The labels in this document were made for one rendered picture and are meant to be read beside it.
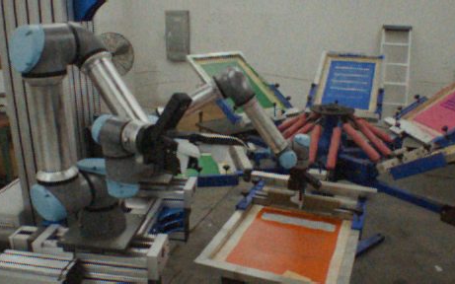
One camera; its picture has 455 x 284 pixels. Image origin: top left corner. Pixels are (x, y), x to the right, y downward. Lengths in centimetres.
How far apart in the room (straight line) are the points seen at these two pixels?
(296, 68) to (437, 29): 196
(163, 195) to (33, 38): 94
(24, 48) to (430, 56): 541
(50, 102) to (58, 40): 16
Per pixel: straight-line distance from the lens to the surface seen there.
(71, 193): 120
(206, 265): 165
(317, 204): 205
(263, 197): 209
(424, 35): 597
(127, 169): 98
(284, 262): 173
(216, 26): 650
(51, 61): 111
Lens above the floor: 193
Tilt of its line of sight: 18 degrees down
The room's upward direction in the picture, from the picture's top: straight up
